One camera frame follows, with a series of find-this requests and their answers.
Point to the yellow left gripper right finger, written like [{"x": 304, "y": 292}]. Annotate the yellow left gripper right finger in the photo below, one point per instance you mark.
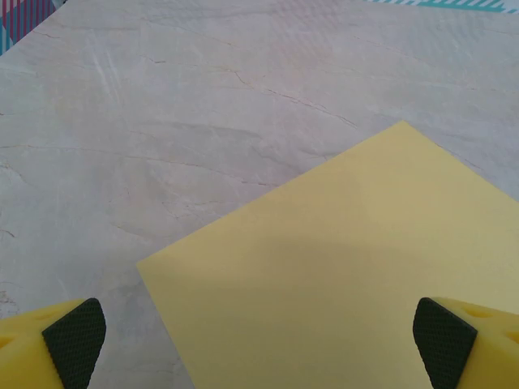
[{"x": 458, "y": 348}]

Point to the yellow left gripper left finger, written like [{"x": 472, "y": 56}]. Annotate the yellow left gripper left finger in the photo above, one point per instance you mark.
[{"x": 61, "y": 348}]

